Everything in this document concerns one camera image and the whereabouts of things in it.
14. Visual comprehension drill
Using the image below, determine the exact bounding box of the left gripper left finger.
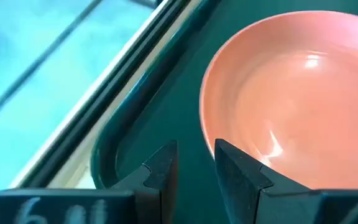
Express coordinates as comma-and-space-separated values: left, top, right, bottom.
110, 139, 180, 224

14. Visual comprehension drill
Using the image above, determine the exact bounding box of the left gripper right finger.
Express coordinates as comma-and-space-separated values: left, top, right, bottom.
214, 138, 323, 224

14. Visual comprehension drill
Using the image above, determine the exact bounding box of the pink round plate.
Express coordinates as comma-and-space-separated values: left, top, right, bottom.
199, 11, 358, 190

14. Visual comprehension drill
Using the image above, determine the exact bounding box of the dark green tray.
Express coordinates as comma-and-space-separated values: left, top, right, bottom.
90, 0, 358, 224

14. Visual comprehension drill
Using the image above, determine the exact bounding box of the black table edge rail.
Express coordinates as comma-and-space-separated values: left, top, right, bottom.
9, 0, 198, 189

